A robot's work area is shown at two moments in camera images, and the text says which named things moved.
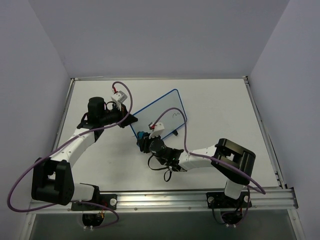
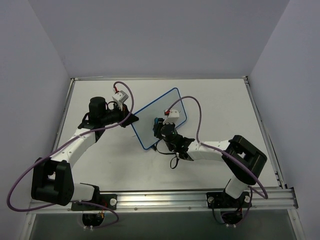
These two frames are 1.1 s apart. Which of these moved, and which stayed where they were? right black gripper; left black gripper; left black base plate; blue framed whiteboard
Moved: right black gripper
Stayed: left black base plate; left black gripper; blue framed whiteboard
